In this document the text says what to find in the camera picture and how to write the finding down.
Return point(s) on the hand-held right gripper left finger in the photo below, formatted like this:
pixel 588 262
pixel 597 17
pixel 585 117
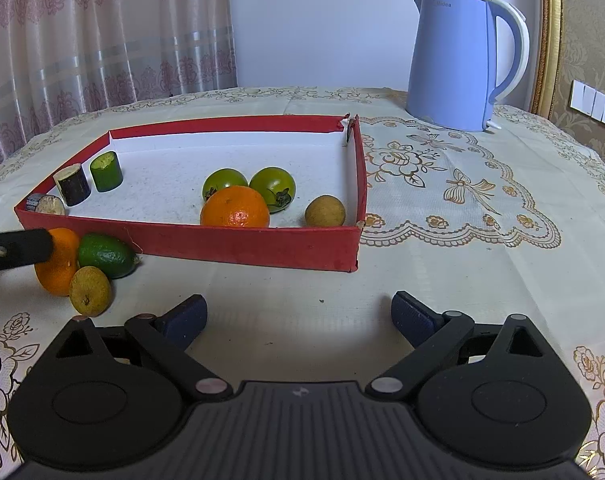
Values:
pixel 185 322

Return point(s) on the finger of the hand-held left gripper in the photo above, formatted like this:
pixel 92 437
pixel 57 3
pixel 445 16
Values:
pixel 17 250

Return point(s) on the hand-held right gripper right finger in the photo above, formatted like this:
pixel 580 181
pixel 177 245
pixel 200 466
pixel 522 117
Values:
pixel 412 317

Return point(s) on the orange mandarin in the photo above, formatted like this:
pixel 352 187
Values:
pixel 235 207
pixel 57 276

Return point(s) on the purple eggplant piece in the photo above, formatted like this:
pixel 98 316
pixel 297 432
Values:
pixel 50 205
pixel 72 187

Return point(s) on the red cardboard box tray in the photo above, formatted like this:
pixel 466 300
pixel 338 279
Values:
pixel 232 250

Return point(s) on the brown longan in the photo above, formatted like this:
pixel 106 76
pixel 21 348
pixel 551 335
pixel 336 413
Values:
pixel 90 292
pixel 325 211

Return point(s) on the green tomato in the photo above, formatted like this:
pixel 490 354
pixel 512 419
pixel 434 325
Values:
pixel 275 185
pixel 225 180

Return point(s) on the green lime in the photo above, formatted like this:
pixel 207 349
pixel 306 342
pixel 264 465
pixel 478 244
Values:
pixel 107 256

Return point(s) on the green cucumber piece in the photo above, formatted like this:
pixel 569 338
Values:
pixel 107 174

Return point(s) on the pink patterned curtain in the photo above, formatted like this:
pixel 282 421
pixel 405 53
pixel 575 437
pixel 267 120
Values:
pixel 82 35

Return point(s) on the blue electric kettle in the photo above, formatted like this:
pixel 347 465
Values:
pixel 452 60

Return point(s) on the white wall switch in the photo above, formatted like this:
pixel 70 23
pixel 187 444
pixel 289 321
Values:
pixel 592 101

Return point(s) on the gold picture frame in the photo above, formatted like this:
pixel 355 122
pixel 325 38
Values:
pixel 547 35

